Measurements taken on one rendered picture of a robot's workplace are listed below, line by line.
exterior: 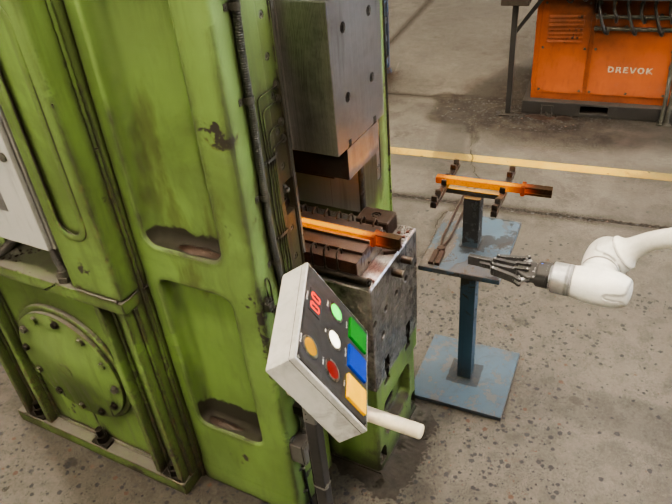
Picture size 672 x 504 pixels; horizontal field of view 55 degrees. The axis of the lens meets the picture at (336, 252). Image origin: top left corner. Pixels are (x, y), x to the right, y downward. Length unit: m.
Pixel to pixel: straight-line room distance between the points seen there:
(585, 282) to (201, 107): 1.09
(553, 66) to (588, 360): 2.78
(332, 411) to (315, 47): 0.86
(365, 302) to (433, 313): 1.31
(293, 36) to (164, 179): 0.53
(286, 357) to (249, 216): 0.44
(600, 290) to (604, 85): 3.62
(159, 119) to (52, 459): 1.74
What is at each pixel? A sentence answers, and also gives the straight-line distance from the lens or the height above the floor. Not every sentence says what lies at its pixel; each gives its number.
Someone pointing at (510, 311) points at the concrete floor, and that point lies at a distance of 3.33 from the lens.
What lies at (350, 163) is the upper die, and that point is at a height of 1.32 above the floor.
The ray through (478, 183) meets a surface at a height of 0.99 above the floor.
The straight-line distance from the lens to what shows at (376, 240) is 2.04.
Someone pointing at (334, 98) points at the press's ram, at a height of 1.53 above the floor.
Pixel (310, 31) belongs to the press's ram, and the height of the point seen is 1.69.
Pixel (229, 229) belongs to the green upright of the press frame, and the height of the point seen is 1.25.
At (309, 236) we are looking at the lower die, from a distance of 2.10.
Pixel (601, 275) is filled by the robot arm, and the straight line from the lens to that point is 1.87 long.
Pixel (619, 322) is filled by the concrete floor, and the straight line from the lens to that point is 3.37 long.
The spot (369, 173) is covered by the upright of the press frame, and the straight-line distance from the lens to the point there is 2.29.
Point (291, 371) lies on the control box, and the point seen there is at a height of 1.16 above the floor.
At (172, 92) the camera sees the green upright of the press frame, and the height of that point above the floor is 1.59.
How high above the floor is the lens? 2.14
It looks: 35 degrees down
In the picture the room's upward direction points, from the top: 6 degrees counter-clockwise
